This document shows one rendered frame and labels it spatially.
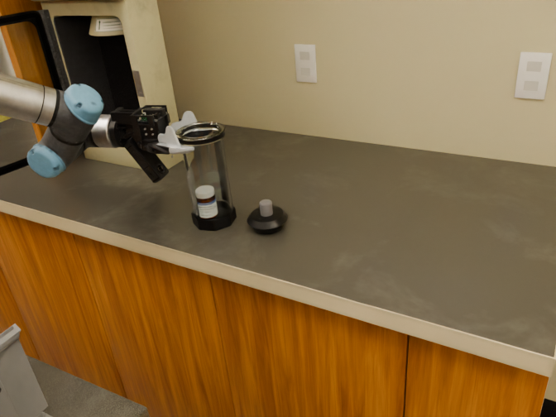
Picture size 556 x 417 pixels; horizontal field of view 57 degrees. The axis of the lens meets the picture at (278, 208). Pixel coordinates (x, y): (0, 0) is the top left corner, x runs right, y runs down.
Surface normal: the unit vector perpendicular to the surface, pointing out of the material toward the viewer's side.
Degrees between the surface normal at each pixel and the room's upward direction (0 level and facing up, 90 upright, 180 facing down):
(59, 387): 0
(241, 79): 90
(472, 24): 90
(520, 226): 0
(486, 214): 0
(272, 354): 90
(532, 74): 90
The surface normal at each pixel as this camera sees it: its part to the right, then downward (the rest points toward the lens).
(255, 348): -0.50, 0.46
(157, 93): 0.87, 0.18
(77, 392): -0.08, -0.87
